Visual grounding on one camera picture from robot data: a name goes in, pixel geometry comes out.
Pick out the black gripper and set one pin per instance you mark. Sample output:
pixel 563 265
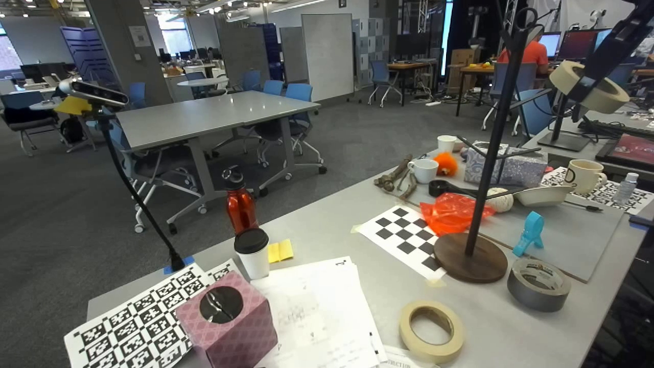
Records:
pixel 619 43

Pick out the beige masking tape roll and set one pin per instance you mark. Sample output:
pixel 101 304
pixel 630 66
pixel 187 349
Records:
pixel 431 329
pixel 599 95

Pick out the black rack on wooden base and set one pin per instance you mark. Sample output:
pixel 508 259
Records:
pixel 467 256

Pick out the person in orange shirt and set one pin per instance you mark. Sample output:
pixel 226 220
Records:
pixel 533 53

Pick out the beige mug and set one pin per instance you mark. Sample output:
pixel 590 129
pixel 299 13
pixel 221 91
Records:
pixel 586 175

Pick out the patterned tissue box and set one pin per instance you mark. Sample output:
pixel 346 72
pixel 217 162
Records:
pixel 515 166

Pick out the white bowl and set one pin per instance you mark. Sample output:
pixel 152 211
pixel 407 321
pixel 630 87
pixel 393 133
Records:
pixel 541 196

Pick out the blue plastic figure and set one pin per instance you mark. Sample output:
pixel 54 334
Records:
pixel 532 234

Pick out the small white cup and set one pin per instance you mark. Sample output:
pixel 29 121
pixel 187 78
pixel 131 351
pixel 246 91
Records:
pixel 446 143

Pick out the orange ball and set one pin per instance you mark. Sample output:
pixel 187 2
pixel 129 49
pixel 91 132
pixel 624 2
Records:
pixel 448 165

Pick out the white mug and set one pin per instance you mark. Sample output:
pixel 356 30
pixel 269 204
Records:
pixel 423 169

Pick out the black ladle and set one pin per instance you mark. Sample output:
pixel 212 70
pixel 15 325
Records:
pixel 439 186

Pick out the orange plastic bag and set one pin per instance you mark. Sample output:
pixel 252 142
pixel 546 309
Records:
pixel 448 213

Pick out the black white checkerboard sheet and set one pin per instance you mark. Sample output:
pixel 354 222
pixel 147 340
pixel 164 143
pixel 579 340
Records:
pixel 407 237

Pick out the yellow sticky notes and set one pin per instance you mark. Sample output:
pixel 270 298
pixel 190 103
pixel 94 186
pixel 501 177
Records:
pixel 281 253

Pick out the white paper sheets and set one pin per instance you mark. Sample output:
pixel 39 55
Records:
pixel 322 317

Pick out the white cup with black lid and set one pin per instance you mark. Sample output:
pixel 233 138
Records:
pixel 252 253

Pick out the grey office table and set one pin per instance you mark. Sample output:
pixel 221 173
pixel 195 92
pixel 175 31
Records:
pixel 188 121

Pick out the pink tissue box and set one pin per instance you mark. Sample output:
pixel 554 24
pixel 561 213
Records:
pixel 230 323

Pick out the fiducial marker sheet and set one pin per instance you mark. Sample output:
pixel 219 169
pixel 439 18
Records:
pixel 141 333

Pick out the grey duct tape roll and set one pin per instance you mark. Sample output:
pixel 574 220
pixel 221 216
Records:
pixel 538 284

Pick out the camera on black stand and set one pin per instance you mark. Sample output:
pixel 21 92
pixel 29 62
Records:
pixel 102 106

